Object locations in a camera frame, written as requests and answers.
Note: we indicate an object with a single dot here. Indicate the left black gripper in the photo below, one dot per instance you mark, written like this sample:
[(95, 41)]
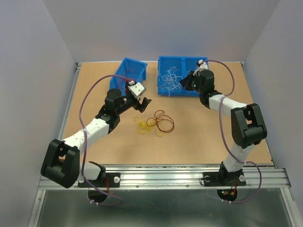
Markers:
[(137, 105)]

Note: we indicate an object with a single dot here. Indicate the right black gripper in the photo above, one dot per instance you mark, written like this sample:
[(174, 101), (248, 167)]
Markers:
[(185, 82)]

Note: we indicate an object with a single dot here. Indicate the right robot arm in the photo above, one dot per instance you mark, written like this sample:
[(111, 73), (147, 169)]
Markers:
[(247, 124)]

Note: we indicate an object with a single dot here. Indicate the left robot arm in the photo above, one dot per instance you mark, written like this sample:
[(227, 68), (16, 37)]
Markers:
[(62, 160)]

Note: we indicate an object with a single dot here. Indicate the right blue bin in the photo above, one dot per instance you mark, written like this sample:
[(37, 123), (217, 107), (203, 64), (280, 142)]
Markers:
[(190, 64)]

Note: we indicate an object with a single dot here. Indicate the middle blue bin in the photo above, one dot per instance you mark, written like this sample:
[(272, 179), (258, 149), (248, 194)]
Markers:
[(169, 75)]

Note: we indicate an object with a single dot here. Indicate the small blue bin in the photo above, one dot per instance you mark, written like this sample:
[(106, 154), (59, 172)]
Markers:
[(131, 69)]

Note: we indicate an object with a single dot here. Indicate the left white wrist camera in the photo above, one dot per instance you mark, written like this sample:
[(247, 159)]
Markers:
[(136, 89)]

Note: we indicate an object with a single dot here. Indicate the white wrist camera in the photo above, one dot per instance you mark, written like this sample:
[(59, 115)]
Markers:
[(136, 89), (201, 65)]

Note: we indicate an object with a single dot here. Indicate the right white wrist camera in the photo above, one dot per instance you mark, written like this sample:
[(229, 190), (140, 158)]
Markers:
[(201, 65)]

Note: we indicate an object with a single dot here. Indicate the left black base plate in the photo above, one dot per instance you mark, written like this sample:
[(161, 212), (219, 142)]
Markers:
[(112, 179)]

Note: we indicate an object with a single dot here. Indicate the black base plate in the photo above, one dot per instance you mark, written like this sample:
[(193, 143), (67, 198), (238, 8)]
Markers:
[(212, 179), (112, 179)]

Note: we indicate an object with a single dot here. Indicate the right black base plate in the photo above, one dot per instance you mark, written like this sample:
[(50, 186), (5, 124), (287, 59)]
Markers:
[(212, 179)]

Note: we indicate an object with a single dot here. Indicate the aluminium rail frame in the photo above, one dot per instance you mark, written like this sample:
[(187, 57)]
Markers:
[(167, 196)]

